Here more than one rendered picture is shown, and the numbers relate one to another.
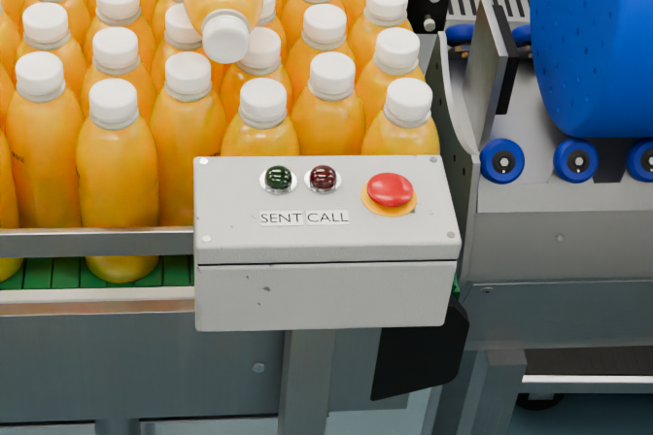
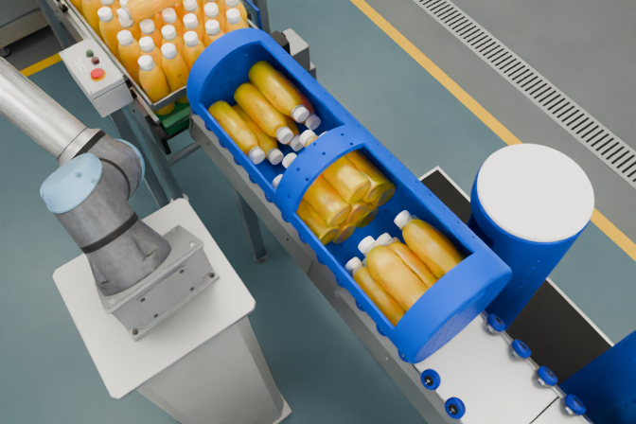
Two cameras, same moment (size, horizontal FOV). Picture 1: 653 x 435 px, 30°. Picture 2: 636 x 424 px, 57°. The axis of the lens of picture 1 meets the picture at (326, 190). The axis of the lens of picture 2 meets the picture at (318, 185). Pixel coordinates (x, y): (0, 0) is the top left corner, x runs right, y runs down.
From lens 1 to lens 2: 1.59 m
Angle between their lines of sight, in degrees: 42
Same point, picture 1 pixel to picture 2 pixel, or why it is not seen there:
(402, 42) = (167, 48)
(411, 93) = (144, 61)
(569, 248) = (210, 150)
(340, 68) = (145, 43)
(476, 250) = (193, 129)
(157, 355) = not seen: hidden behind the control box
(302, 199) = (86, 61)
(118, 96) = (102, 12)
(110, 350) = not seen: hidden behind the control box
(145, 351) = not seen: hidden behind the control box
